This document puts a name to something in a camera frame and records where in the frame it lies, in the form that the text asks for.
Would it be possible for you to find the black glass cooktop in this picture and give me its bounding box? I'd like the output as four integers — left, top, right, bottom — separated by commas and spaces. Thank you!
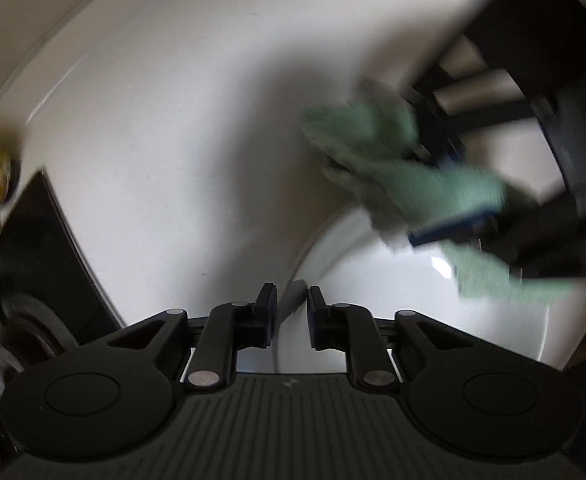
0, 170, 126, 403

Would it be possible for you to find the white plate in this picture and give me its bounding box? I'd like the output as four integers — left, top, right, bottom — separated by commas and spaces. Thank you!
272, 204, 580, 376

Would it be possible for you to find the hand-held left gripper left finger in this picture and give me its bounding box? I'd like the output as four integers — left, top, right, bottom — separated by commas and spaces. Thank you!
105, 282, 279, 392

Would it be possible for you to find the round metal stove burner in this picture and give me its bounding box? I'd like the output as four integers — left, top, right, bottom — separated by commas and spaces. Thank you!
0, 292, 80, 376

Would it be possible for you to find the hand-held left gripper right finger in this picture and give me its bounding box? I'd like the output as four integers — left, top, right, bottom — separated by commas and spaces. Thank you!
307, 285, 475, 392

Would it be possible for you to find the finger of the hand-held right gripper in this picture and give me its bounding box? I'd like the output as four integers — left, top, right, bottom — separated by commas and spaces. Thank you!
407, 194, 586, 282
403, 35, 546, 171

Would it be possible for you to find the green fleece cloth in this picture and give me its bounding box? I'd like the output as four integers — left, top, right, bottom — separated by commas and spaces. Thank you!
300, 79, 574, 307

